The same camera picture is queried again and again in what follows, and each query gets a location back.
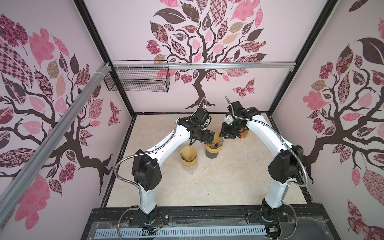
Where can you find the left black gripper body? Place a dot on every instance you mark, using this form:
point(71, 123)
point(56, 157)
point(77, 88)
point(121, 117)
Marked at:
point(202, 135)

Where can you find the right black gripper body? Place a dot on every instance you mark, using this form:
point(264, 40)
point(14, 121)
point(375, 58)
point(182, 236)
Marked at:
point(230, 130)

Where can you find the orange coffee filter pack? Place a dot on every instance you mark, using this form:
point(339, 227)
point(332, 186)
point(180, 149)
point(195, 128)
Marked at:
point(244, 134)

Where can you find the grey glass dripper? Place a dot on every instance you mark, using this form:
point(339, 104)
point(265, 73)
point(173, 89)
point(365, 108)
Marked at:
point(208, 147)

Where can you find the grey glass measuring cup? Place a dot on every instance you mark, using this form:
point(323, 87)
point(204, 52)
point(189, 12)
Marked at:
point(211, 155)

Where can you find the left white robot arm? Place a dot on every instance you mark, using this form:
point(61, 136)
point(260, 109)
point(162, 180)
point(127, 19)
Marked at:
point(147, 165)

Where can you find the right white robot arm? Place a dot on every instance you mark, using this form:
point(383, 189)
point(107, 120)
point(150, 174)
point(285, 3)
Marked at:
point(285, 169)

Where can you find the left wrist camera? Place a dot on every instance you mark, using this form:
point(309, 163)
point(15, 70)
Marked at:
point(202, 118)

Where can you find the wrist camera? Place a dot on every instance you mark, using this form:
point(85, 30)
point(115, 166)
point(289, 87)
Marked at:
point(234, 109)
point(202, 118)

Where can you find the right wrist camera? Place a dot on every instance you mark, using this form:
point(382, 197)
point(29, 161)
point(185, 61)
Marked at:
point(234, 109)

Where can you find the black wire basket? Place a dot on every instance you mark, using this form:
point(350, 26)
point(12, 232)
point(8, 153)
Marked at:
point(139, 76)

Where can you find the rear aluminium rail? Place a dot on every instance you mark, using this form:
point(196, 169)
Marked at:
point(203, 66)

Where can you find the aluminium rail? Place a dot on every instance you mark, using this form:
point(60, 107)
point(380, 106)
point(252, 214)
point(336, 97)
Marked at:
point(203, 66)
point(23, 180)

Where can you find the white slotted cable duct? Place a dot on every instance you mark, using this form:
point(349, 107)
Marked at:
point(179, 232)

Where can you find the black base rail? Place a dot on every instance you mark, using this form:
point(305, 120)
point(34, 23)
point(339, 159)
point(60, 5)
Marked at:
point(298, 222)

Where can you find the left aluminium rail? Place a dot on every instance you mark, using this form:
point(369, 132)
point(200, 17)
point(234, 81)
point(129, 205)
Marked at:
point(23, 180)

